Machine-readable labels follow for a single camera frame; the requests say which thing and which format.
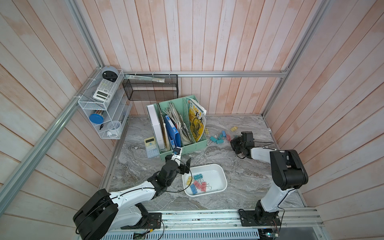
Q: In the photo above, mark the stack of papers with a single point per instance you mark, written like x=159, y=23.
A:
x=179, y=123

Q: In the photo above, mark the grey round clock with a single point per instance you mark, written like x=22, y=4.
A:
x=110, y=73

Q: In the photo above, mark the yellow binder clip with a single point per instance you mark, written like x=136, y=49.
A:
x=233, y=129
x=189, y=180

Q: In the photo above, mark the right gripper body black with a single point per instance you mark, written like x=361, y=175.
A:
x=237, y=145

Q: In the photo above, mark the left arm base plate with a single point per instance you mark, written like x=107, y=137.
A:
x=148, y=221

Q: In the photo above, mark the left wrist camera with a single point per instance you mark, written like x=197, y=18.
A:
x=176, y=156

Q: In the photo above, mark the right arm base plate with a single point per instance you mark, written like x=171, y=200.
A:
x=258, y=217

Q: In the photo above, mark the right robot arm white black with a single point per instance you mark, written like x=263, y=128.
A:
x=288, y=174

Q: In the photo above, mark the yellow art magazine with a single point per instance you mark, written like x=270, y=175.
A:
x=197, y=118

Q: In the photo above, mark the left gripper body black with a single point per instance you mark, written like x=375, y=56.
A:
x=181, y=169

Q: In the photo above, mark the black mesh wall basket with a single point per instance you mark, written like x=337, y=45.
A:
x=152, y=91

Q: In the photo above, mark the white tape dispenser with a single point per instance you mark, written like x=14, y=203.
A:
x=113, y=128

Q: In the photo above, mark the blue lid jar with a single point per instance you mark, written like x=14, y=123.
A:
x=97, y=117

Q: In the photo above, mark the blue file folder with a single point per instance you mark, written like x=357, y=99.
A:
x=173, y=133

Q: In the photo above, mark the ruler on basket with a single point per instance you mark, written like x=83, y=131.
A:
x=144, y=78

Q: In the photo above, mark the white binder box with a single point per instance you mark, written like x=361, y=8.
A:
x=156, y=126

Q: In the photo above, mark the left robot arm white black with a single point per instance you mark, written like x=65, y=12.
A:
x=106, y=211

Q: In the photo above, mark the pink binder clip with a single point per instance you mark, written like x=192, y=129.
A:
x=205, y=186
x=228, y=138

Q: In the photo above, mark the white calculator on shelf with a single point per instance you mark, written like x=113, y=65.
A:
x=105, y=91

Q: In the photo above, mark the small desk calculator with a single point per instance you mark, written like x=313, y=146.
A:
x=151, y=147

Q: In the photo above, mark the white plastic storage tray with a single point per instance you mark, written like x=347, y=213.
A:
x=213, y=174

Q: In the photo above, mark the white wire wall shelf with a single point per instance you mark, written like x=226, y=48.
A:
x=116, y=110

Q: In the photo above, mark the pink binder clip in pile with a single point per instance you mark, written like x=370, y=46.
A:
x=228, y=138

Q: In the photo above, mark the green file organizer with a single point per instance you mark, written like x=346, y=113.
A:
x=182, y=107

